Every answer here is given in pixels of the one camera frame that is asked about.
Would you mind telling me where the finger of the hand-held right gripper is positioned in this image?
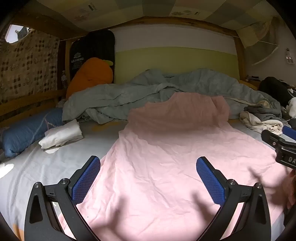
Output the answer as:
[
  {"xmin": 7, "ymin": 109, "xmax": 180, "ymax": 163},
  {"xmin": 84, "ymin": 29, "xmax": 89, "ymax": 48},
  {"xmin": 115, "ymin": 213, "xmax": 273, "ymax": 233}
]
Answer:
[
  {"xmin": 262, "ymin": 129, "xmax": 287, "ymax": 151},
  {"xmin": 282, "ymin": 126, "xmax": 296, "ymax": 141}
]

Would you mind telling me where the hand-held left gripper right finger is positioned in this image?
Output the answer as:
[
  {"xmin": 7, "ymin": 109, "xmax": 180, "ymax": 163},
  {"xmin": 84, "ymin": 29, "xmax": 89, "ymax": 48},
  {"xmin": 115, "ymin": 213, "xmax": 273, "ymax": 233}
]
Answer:
[{"xmin": 196, "ymin": 156, "xmax": 271, "ymax": 241}]

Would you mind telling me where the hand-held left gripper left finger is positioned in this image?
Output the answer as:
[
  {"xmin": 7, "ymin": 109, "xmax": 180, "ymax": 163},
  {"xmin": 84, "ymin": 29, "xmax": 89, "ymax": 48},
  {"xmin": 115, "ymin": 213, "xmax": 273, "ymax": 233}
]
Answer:
[{"xmin": 24, "ymin": 155, "xmax": 101, "ymax": 241}]

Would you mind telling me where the pink t-shirt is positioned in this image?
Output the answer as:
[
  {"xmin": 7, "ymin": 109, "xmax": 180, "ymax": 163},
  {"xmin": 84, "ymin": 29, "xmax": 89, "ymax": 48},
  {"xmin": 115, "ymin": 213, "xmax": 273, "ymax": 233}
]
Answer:
[{"xmin": 57, "ymin": 92, "xmax": 292, "ymax": 241}]

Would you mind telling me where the person's right hand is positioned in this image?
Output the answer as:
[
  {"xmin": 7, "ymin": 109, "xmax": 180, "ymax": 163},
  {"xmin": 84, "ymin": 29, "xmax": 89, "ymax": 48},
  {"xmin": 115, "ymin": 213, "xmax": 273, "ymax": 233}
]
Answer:
[{"xmin": 285, "ymin": 168, "xmax": 296, "ymax": 209}]

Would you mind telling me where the cream knit garment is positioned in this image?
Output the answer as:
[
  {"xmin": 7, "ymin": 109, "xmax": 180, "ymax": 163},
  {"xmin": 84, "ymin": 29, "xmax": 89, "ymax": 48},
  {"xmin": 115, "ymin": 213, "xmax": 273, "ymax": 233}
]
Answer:
[{"xmin": 240, "ymin": 111, "xmax": 284, "ymax": 133}]

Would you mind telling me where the white garment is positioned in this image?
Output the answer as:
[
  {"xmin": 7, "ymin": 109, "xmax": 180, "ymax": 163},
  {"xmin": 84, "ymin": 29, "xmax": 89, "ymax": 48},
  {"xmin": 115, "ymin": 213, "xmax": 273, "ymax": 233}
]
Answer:
[{"xmin": 286, "ymin": 97, "xmax": 296, "ymax": 114}]

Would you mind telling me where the grey garment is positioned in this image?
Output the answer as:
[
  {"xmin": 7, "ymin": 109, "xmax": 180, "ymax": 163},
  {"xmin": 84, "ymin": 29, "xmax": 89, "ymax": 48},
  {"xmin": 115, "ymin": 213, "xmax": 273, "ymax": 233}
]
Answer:
[{"xmin": 244, "ymin": 105, "xmax": 281, "ymax": 118}]

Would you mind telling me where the black garment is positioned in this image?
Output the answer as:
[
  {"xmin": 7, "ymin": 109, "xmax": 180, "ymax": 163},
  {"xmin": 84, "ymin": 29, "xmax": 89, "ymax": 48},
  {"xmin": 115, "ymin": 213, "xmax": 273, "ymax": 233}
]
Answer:
[{"xmin": 258, "ymin": 76, "xmax": 293, "ymax": 107}]

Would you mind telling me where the white folded cloth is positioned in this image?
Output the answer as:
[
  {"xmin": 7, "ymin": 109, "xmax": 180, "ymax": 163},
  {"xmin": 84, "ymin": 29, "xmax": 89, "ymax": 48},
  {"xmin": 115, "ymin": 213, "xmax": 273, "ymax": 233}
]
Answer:
[{"xmin": 38, "ymin": 119, "xmax": 84, "ymax": 149}]

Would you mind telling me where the blue pillow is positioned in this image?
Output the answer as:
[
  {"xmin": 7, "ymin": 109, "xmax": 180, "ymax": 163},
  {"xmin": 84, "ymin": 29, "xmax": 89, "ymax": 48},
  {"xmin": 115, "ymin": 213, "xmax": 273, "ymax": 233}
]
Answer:
[{"xmin": 1, "ymin": 108, "xmax": 67, "ymax": 158}]

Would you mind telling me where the grey-blue duvet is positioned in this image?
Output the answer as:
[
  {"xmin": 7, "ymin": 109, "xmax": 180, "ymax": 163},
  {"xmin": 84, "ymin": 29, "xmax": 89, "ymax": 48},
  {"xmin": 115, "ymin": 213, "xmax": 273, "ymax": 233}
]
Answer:
[{"xmin": 62, "ymin": 69, "xmax": 282, "ymax": 124}]

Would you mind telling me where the clear water bottle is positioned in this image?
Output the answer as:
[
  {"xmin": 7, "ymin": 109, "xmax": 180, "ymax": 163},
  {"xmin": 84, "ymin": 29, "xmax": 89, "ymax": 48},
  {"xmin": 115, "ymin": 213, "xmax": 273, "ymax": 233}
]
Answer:
[{"xmin": 60, "ymin": 71, "xmax": 68, "ymax": 90}]

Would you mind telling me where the orange carrot plush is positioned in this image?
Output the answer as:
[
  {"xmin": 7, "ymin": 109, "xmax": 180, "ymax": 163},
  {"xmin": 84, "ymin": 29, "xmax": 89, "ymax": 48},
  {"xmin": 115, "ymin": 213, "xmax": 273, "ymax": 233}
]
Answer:
[{"xmin": 66, "ymin": 57, "xmax": 114, "ymax": 99}]

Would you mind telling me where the checked cloth drape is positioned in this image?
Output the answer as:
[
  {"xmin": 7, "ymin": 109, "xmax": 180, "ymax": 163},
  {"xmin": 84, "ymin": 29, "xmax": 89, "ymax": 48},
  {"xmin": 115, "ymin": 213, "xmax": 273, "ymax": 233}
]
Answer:
[{"xmin": 238, "ymin": 19, "xmax": 279, "ymax": 65}]

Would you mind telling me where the brown plaid curtain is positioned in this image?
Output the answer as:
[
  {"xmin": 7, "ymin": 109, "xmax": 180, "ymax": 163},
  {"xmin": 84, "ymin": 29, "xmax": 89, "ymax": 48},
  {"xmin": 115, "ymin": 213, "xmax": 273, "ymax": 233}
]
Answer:
[{"xmin": 0, "ymin": 29, "xmax": 60, "ymax": 105}]

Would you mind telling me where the black printed cushion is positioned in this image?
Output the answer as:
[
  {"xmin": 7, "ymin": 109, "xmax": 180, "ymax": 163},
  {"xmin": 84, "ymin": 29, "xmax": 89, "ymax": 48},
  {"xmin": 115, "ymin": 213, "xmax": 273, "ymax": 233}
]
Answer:
[{"xmin": 69, "ymin": 30, "xmax": 115, "ymax": 84}]

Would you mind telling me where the checked mattress sheet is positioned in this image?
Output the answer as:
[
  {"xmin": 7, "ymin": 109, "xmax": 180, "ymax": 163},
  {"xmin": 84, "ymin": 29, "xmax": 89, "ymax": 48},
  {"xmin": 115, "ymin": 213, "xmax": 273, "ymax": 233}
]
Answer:
[{"xmin": 30, "ymin": 0, "xmax": 273, "ymax": 35}]

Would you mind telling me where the white wall socket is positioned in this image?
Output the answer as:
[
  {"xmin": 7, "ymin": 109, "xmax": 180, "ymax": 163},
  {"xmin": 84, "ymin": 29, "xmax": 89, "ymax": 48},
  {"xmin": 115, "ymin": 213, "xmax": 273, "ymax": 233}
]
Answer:
[{"xmin": 285, "ymin": 48, "xmax": 295, "ymax": 64}]

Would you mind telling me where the wooden bed frame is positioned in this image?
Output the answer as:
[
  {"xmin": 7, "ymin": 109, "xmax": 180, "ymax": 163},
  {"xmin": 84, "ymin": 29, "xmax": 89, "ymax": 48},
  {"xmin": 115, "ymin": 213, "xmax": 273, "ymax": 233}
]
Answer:
[{"xmin": 0, "ymin": 16, "xmax": 257, "ymax": 127}]

